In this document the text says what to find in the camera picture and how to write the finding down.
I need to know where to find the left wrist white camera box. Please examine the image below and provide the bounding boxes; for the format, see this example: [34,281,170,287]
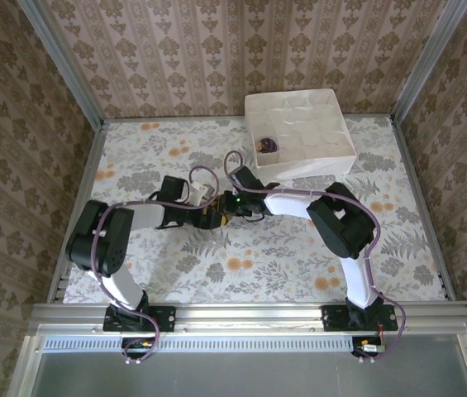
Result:
[191,181,214,207]

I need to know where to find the black cable connector bracket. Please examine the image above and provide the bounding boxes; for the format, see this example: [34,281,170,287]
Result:
[121,337,158,367]
[350,335,388,366]

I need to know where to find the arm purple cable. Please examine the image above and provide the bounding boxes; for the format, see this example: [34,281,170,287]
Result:
[224,151,407,365]
[90,165,220,365]

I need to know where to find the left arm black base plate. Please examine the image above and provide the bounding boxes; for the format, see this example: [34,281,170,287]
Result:
[103,305,177,333]

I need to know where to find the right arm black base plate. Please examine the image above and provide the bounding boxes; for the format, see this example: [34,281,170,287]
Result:
[321,304,398,333]

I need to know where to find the dark purple socks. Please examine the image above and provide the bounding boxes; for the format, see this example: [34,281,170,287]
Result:
[256,135,280,155]

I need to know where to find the aluminium table side rail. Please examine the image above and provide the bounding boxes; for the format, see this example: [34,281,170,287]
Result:
[390,118,456,302]
[45,122,108,305]

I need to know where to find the slotted grey cable duct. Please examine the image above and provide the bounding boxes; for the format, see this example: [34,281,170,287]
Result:
[41,337,464,353]

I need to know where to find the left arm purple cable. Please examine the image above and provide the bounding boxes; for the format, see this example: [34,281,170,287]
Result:
[90,165,220,365]

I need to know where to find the beige green brown argyle sock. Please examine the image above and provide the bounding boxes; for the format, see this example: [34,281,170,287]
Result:
[210,203,236,227]

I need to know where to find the aluminium extrusion beam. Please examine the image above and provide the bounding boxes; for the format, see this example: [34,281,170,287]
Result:
[30,301,467,335]

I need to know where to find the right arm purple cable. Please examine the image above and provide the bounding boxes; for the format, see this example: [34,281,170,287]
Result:
[224,151,407,365]

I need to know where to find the white fabric divided organizer box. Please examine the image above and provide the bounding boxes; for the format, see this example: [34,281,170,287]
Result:
[244,87,357,181]

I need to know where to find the grey metal sheet panel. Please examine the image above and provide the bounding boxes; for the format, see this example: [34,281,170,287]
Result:
[34,351,465,397]

